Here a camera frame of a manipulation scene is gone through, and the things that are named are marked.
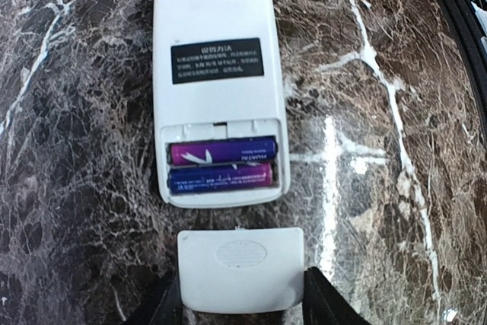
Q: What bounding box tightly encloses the white battery cover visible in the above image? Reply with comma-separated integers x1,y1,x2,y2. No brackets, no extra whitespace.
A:
177,228,304,314

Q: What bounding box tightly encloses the white remote control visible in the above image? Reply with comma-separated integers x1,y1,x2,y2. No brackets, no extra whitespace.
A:
152,0,291,209

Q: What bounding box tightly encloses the black front rail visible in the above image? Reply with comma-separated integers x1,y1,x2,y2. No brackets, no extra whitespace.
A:
418,0,487,113

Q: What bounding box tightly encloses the blue battery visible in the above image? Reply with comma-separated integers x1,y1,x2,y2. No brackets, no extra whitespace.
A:
167,163,274,195
168,137,278,166

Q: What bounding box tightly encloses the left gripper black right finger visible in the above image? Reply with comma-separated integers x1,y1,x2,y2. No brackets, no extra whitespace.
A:
302,267,370,325

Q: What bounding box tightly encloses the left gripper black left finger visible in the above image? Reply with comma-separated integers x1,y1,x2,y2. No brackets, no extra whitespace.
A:
149,270,183,325

